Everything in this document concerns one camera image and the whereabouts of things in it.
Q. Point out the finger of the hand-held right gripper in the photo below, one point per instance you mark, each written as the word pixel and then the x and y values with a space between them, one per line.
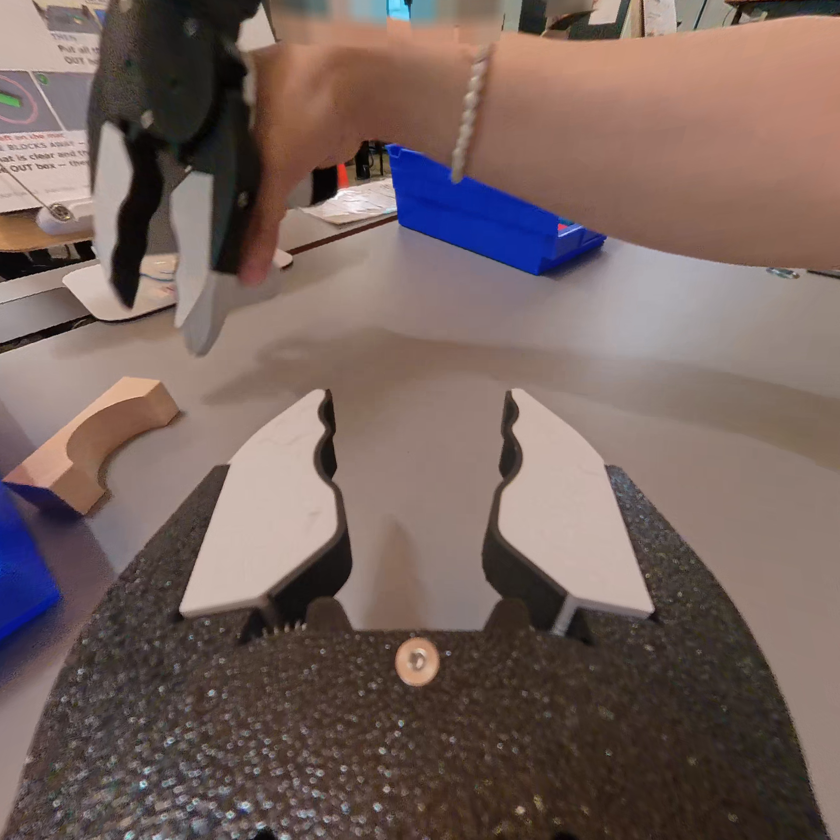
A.
pixel 110 190
pixel 195 262

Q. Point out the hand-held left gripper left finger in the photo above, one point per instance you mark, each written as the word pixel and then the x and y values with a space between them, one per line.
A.
pixel 262 518

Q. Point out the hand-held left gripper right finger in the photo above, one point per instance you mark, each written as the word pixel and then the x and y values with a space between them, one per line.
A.
pixel 564 518

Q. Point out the blue plastic bin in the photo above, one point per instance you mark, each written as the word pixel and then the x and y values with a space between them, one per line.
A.
pixel 479 216
pixel 23 577

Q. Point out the person's right forearm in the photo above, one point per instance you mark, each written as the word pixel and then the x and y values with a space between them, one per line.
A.
pixel 656 131

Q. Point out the person's right hand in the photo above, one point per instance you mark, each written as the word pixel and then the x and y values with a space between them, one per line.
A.
pixel 354 98

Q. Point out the instruction sign board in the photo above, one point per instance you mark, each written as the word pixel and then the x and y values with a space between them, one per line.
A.
pixel 39 164

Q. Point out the papers in plastic sleeve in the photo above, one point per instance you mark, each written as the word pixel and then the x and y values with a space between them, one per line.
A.
pixel 354 203

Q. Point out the wooden arch block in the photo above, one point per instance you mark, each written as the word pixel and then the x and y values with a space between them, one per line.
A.
pixel 85 453

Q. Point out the metal desk grommet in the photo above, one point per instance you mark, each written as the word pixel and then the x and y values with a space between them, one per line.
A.
pixel 783 273

